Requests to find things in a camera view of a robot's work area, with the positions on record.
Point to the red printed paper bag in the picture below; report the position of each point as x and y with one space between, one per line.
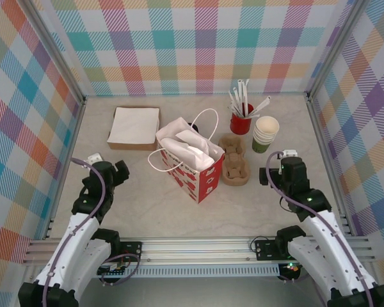
208 185

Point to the white paper napkin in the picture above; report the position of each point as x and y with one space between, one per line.
185 148

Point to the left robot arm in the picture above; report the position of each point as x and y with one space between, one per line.
73 243

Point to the brown cardboard napkin box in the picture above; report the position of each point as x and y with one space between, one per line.
131 147

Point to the brown pulp cup carrier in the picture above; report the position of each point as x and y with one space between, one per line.
235 176

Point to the paper cup stack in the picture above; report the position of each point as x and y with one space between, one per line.
267 126

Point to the red straw holder cup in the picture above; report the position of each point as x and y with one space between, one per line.
241 126

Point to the white wrapped straw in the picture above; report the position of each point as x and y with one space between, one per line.
236 99
245 96
232 101
260 105
240 96

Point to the small circuit board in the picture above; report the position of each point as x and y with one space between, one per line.
291 267
113 272

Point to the black lid stack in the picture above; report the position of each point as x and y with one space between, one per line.
195 127

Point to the long aluminium base rail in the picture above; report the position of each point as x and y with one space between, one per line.
195 247

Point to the aluminium corner post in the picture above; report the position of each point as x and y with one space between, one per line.
54 48
331 48

